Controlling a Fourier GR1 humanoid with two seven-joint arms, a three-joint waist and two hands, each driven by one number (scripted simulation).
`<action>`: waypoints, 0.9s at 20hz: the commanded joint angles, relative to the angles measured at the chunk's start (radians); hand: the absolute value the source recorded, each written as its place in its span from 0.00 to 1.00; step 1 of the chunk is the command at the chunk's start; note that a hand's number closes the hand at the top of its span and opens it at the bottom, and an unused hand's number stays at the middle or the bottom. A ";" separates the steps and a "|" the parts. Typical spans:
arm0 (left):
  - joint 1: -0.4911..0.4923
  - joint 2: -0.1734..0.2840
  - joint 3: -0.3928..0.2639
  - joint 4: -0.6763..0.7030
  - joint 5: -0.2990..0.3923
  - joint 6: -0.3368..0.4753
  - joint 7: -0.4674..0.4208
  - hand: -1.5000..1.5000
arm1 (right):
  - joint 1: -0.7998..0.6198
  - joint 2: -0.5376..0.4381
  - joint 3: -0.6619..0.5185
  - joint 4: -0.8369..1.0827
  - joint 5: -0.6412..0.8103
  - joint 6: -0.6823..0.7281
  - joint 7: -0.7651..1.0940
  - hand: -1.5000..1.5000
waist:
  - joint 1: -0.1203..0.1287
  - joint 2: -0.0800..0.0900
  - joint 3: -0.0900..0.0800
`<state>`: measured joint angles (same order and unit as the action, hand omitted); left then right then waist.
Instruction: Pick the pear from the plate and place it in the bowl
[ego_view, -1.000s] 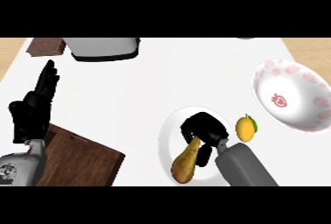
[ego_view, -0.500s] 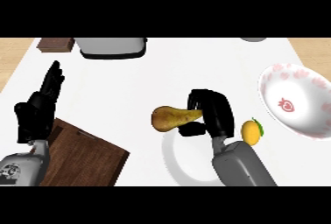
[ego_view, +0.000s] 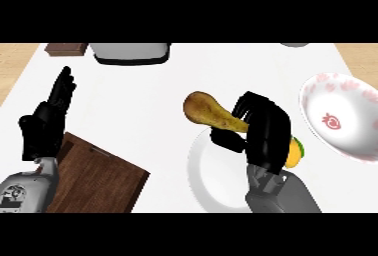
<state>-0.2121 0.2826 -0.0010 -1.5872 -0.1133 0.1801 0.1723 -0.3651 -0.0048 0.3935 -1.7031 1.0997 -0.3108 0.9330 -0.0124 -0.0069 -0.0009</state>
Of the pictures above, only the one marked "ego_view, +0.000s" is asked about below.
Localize small brown wooden block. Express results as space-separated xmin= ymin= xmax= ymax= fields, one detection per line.
xmin=43 ymin=43 xmax=90 ymax=57

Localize brown wooden cutting board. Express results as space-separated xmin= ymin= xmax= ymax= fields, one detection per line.
xmin=34 ymin=131 xmax=152 ymax=214

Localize white bowl with red print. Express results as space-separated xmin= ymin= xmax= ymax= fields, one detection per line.
xmin=298 ymin=71 xmax=378 ymax=164

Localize yellow and green fruit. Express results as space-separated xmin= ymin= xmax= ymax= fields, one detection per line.
xmin=283 ymin=136 xmax=307 ymax=169

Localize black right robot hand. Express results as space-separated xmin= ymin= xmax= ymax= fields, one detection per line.
xmin=208 ymin=90 xmax=294 ymax=176

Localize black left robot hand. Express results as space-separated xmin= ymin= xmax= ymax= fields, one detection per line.
xmin=18 ymin=65 xmax=78 ymax=162

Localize brown yellow pear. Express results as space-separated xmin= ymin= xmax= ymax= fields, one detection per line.
xmin=181 ymin=90 xmax=251 ymax=134

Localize white and black appliance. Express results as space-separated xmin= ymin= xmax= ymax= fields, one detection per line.
xmin=88 ymin=43 xmax=173 ymax=66

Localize white round plate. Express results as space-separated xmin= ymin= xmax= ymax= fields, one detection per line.
xmin=186 ymin=127 xmax=257 ymax=214

